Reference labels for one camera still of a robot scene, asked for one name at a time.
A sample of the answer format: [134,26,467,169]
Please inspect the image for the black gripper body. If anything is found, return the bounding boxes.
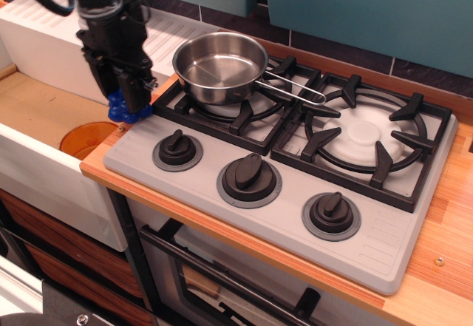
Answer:
[77,12,156,89]

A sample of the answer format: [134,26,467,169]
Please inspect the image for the oven door with handle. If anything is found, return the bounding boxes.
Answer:
[138,219,389,325]

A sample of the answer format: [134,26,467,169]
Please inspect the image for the black burner grate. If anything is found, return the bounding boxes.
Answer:
[271,73,456,213]
[153,56,321,155]

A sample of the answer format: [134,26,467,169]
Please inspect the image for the black middle stove knob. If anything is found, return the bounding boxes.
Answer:
[217,153,282,209]

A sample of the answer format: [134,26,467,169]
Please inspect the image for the black left burner grate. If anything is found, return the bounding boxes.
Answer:
[153,56,321,155]

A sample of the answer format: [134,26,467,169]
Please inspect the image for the white sink unit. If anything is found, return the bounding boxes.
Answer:
[0,0,221,252]

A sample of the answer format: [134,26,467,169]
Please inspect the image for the black right burner grate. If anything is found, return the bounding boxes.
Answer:
[271,73,456,213]

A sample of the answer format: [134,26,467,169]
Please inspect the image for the black right stove knob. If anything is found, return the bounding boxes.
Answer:
[302,191,361,242]

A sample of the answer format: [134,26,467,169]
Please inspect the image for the grey toy stove top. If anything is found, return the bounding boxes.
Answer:
[102,39,460,296]

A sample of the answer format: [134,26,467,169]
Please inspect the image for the teal cabinet right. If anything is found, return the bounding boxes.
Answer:
[268,0,472,77]

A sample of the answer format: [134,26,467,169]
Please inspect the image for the wooden drawer fronts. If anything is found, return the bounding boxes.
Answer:
[1,191,157,325]

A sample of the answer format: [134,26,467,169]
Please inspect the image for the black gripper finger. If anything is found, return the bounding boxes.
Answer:
[118,72,151,114]
[82,49,118,98]

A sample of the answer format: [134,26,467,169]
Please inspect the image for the blue toy blueberry cluster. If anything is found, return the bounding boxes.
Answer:
[107,89,153,124]

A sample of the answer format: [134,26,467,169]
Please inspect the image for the black stove knob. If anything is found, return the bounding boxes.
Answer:
[302,191,361,242]
[152,129,203,172]
[217,153,282,209]

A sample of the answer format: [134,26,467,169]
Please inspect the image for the stainless steel pan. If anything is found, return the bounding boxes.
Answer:
[172,32,327,106]

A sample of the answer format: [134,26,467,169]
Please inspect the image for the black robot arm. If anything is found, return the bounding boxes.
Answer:
[36,0,156,115]

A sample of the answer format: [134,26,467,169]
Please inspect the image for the black left stove knob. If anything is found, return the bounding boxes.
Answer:
[152,129,203,172]

